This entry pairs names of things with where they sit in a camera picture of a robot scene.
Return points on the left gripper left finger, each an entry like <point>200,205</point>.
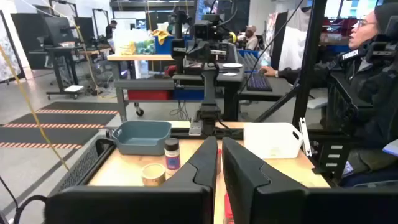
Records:
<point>202,169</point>

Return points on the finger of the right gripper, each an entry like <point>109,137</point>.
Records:
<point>192,55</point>
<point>206,55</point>

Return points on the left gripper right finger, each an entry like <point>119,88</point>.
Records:
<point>252,189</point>

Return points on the red smoked paprika tin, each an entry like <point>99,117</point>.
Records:
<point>229,208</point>
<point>219,161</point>

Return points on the purple-label spice jar black cap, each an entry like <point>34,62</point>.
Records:
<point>172,158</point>

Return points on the tan-lidded spice jar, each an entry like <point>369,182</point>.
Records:
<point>153,174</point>

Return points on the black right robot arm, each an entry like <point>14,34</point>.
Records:
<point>209,90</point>

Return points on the blue crate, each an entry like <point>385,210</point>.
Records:
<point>164,47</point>

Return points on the yellow cloth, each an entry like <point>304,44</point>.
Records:
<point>160,34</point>

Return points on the white plate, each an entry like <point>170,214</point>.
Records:
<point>232,65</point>

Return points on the blue storage bin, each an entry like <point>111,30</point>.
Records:
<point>188,94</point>

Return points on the wooden-top table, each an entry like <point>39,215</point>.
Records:
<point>140,57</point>

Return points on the person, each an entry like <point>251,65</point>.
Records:
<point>362,34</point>
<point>250,39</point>
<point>109,29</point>

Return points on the red storage bin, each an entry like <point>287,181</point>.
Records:
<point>149,94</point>

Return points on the white plastic bin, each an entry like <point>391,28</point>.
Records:
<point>270,140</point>

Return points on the backlit keyboard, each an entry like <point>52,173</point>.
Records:
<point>258,82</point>

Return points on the blue-grey plastic bin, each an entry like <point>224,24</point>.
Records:
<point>141,138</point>

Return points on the black desk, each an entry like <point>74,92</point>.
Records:
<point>280,90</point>

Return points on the black mat striped edge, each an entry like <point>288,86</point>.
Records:
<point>62,119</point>
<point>46,137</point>
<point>81,106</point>

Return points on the black monitor cart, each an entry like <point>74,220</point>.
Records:
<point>62,68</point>

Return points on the black monitor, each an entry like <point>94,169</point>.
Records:
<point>59,31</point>

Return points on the black perforated computer case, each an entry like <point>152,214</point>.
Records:
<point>77,168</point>

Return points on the black partition panel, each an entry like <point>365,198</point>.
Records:
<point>26,40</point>

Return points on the patterned fabric board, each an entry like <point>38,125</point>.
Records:
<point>7,53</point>

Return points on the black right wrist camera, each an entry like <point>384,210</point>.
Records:
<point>203,29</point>

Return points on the silver metal bracket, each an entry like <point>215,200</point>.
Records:
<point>195,128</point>

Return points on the white metal bracket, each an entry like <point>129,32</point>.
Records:
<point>305,137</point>

